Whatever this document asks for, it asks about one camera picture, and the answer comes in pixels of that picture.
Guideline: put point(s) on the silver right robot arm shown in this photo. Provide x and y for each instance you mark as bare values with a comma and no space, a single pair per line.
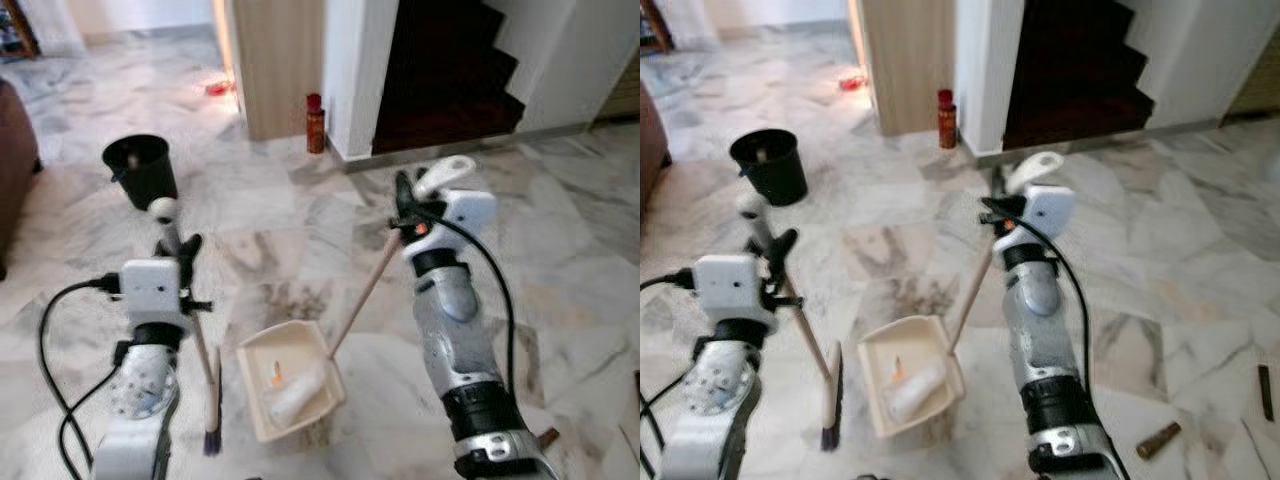
1040,330
455,330

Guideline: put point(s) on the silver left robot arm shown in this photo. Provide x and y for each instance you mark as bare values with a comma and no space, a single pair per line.
715,400
140,400

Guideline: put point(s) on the small red floor object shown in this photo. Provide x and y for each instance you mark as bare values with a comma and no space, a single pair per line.
218,89
852,84

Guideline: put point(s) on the black plastic bucket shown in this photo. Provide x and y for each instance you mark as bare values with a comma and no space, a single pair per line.
142,172
770,168

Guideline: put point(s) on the red brown spray bottle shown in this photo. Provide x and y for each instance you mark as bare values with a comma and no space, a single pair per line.
947,120
315,125

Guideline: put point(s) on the dark wooden staircase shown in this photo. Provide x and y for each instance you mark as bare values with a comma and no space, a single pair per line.
1075,80
440,80

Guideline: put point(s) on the light wooden cabinet panel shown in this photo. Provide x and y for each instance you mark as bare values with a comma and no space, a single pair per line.
910,65
280,70

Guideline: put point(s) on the brown sofa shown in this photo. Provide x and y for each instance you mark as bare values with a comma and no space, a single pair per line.
650,150
15,170

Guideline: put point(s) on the short brown cylinder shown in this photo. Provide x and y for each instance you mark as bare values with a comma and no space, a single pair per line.
549,437
1159,440

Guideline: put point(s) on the dark wooden chair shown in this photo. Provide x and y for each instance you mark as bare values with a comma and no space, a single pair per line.
655,25
18,25

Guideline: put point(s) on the thin dark stick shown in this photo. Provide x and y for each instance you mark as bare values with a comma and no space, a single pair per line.
1266,392

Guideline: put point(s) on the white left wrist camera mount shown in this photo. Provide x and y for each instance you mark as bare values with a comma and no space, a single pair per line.
725,285
150,290

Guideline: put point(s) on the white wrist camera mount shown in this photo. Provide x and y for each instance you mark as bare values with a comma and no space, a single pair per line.
1048,215
725,285
465,220
150,290

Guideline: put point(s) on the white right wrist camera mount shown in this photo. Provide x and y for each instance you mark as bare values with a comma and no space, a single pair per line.
1048,215
465,220

